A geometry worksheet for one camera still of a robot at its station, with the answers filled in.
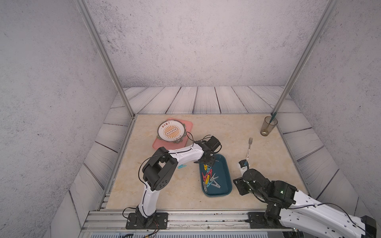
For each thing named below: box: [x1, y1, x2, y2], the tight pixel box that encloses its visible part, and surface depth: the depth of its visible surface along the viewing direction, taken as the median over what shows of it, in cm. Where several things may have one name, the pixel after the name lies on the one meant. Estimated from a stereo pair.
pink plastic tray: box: [152, 118, 193, 151], surface depth 107 cm
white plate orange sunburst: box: [157, 119, 186, 142], surface depth 110 cm
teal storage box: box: [198, 153, 233, 198], surface depth 86 cm
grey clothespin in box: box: [209, 173, 221, 189], surface depth 87 cm
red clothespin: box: [201, 168, 213, 182], surface depth 90 cm
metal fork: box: [246, 137, 254, 160], surface depth 106 cm
